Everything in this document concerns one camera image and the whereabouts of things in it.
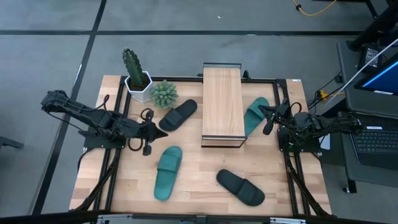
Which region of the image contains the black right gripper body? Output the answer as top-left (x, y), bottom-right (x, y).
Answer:
top-left (262, 98), bottom-right (300, 136)

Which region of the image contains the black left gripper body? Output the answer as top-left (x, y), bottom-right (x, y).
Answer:
top-left (124, 108), bottom-right (156, 156)

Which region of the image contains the green rubber slide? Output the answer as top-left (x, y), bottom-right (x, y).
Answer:
top-left (243, 96), bottom-right (271, 137)
top-left (154, 145), bottom-right (183, 202)

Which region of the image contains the black rubber slide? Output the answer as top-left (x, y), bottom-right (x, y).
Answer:
top-left (158, 98), bottom-right (198, 133)
top-left (216, 169), bottom-right (266, 207)

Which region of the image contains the white hexagonal plant pot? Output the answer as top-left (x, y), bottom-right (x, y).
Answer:
top-left (124, 70), bottom-right (154, 103)

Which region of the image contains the round light green succulent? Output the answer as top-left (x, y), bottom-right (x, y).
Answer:
top-left (149, 79), bottom-right (179, 110)

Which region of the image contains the white paper sheet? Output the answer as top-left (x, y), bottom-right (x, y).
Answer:
top-left (319, 133), bottom-right (331, 151)

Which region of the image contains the tall green cactus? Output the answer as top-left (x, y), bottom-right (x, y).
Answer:
top-left (121, 48), bottom-right (147, 88)

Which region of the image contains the black laptop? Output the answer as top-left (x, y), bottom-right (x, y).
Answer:
top-left (348, 124), bottom-right (398, 171)

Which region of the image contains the thin white rod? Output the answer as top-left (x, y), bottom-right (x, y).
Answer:
top-left (323, 37), bottom-right (398, 109)

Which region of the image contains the black power adapter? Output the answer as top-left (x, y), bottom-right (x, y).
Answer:
top-left (357, 43), bottom-right (382, 71)

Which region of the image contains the monitor with blue screen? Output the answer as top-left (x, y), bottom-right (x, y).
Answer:
top-left (354, 52), bottom-right (398, 96)

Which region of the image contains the black slanted stand leg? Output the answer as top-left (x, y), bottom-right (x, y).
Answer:
top-left (347, 4), bottom-right (398, 52)

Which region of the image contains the black rig crossbeam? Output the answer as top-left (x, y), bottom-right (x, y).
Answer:
top-left (0, 210), bottom-right (398, 224)

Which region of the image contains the grey furniture foot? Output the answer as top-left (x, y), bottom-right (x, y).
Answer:
top-left (0, 136), bottom-right (24, 149)

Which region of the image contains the black table leg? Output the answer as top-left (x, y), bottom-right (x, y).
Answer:
top-left (364, 0), bottom-right (379, 19)

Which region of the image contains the black cable bundle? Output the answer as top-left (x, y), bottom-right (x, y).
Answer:
top-left (306, 72), bottom-right (343, 110)

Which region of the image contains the wooden shelf with black frame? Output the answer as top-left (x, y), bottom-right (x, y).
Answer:
top-left (201, 62), bottom-right (249, 149)

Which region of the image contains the black aluminium table frame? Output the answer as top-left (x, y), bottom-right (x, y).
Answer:
top-left (70, 75), bottom-right (332, 218)

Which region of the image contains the silver metal bracket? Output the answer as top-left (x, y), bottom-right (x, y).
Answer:
top-left (269, 217), bottom-right (307, 224)
top-left (97, 213), bottom-right (134, 224)

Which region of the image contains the yellow floor cable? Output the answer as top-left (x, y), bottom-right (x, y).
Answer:
top-left (292, 0), bottom-right (338, 17)

